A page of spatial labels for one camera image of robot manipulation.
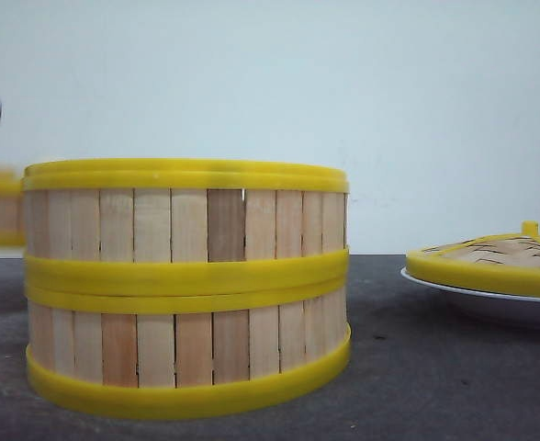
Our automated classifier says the woven yellow-rimmed steamer lid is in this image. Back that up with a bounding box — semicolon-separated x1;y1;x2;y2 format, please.
405;220;540;298

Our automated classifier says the white plate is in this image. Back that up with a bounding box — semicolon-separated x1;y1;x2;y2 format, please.
400;267;540;330

